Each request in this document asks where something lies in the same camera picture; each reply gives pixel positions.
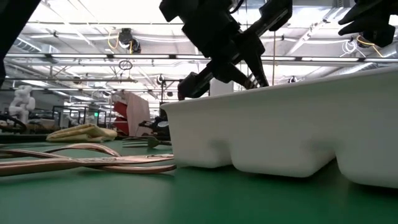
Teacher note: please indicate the red cart pink panel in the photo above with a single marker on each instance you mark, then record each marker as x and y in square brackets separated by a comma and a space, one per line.
[136, 115]

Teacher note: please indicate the copper fork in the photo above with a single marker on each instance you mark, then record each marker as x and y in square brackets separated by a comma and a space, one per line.
[149, 169]
[149, 142]

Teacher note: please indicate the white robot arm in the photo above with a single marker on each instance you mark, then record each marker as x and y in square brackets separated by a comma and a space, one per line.
[21, 102]

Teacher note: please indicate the white plastic cutlery tray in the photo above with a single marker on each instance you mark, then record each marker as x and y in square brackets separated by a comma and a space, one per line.
[280, 124]

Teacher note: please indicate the copper spoon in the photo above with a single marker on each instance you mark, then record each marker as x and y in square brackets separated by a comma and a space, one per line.
[93, 145]

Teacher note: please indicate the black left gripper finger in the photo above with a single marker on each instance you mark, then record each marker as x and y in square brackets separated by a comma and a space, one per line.
[231, 74]
[256, 53]

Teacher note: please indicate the black equipment white disc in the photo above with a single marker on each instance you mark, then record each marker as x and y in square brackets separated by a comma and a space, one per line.
[155, 127]

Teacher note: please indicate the white column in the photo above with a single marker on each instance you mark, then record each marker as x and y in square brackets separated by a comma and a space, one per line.
[222, 88]

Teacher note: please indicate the black gantry frame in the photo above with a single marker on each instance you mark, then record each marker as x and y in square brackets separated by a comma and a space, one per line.
[161, 90]

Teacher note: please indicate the long ceiling light strip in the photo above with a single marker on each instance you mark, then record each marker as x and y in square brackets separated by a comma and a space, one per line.
[77, 56]

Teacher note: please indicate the yellow checked folded cloth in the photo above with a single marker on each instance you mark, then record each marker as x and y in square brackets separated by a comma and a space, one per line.
[81, 132]

